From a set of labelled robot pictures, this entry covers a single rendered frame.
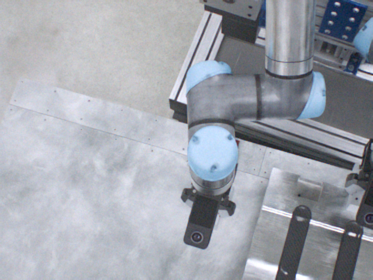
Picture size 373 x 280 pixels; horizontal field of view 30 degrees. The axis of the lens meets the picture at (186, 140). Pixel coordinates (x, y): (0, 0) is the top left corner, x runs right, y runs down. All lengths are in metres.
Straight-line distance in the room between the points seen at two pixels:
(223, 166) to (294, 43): 0.21
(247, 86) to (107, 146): 0.56
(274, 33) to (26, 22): 1.72
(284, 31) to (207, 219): 0.37
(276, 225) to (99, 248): 0.39
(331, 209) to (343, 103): 0.86
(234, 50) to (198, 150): 1.30
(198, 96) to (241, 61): 1.21
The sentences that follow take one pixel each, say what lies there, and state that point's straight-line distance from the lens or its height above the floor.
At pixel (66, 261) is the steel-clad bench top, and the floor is 0.80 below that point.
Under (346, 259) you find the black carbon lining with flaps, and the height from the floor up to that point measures 0.88.
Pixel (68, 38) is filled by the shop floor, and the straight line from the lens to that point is 2.62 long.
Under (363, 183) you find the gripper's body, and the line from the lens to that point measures 1.32.
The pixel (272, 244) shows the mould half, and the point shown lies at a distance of 1.44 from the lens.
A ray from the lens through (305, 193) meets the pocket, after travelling 1.49.
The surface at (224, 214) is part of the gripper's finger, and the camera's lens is 1.34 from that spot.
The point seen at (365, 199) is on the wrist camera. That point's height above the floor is 1.08.
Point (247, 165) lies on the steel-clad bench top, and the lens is 1.56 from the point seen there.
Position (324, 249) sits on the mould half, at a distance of 1.45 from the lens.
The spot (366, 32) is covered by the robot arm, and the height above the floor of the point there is 1.26.
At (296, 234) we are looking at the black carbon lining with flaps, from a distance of 1.45.
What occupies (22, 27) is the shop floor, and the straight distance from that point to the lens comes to 2.68.
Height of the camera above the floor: 2.30
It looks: 72 degrees down
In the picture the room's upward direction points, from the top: 4 degrees counter-clockwise
